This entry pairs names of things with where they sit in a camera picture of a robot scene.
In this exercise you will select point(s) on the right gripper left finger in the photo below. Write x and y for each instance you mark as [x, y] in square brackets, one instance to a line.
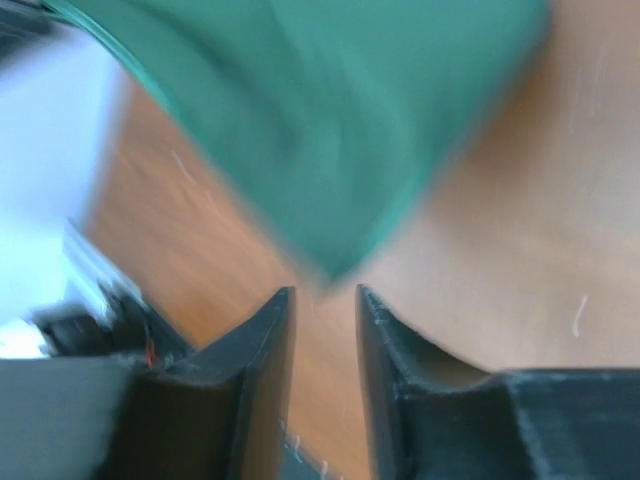
[216, 414]

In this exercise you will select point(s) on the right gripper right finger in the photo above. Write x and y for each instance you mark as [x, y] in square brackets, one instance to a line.
[433, 416]

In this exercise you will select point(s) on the dark green cloth napkin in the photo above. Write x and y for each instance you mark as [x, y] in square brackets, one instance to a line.
[329, 117]

